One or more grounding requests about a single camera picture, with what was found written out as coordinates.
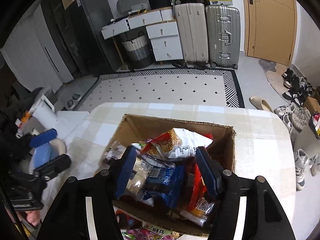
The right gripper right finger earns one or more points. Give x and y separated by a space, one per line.
223 186

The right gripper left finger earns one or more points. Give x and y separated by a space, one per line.
108 185

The blue snack packet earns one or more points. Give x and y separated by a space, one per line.
165 184

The purple QQ candy bag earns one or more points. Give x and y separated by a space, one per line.
149 232

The left hand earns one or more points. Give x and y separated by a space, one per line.
33 217

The red snack packet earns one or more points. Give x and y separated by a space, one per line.
199 189

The clear cracker packet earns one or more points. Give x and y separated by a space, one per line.
142 169

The blue stacked bowls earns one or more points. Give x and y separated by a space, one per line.
44 154

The brown cardboard SF box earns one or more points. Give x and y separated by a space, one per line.
140 129

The white peanut snack bag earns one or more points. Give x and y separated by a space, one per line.
176 144

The white appliance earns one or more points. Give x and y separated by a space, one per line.
44 111

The beige slipper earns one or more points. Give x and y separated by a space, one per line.
260 104

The dark grey refrigerator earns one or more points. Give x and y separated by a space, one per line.
88 17

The woven laundry basket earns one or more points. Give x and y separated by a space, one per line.
139 51

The silver hard suitcase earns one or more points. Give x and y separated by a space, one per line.
224 32

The white drawer desk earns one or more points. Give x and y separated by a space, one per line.
161 28

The beige hard suitcase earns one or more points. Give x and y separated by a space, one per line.
192 27

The wooden door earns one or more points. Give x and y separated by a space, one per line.
270 29

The oval grey mirror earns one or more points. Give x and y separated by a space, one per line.
125 6

